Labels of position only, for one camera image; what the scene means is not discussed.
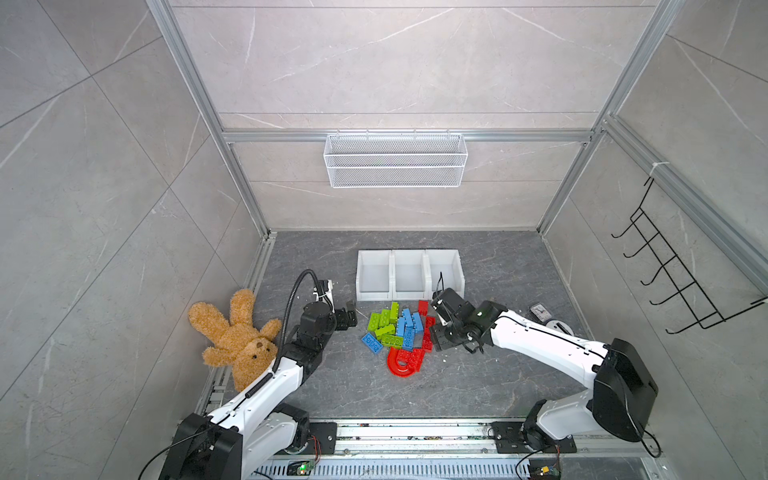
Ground brown teddy bear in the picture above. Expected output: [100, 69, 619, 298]
[188, 289, 282, 392]

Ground aluminium front rail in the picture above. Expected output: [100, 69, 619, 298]
[170, 418, 664, 460]

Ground long red lego brick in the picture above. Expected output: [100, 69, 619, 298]
[421, 316, 435, 352]

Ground white left plastic bin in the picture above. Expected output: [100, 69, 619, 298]
[355, 250, 393, 302]

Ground small red lego brick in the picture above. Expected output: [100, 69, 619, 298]
[418, 300, 429, 317]

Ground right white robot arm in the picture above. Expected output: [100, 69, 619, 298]
[430, 288, 658, 451]

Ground white right plastic bin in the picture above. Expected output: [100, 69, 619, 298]
[426, 249, 466, 297]

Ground red arch lego piece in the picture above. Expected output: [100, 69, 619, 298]
[387, 348, 417, 378]

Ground white plastic bin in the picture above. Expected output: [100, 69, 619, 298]
[426, 249, 466, 297]
[393, 250, 428, 301]
[355, 250, 393, 302]

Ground blue lego brick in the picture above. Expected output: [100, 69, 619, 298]
[411, 313, 424, 333]
[361, 332, 383, 355]
[402, 326, 415, 351]

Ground red lego brick on arch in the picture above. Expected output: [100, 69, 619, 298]
[399, 348, 425, 372]

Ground green lego brick lower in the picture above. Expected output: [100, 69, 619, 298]
[379, 334, 404, 349]

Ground white middle plastic bin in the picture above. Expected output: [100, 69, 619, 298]
[393, 250, 428, 301]

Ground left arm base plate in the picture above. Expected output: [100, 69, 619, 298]
[279, 422, 338, 456]

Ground black wire hook rack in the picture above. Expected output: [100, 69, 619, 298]
[611, 177, 767, 335]

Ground green lego brick upper left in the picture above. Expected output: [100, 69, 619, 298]
[368, 313, 382, 333]

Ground small clear case clock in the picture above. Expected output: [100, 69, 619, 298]
[530, 303, 553, 324]

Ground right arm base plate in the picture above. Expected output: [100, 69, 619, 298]
[489, 421, 577, 454]

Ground white wire mesh basket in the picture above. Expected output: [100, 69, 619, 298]
[323, 133, 469, 189]

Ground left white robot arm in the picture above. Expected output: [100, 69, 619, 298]
[158, 269, 356, 479]

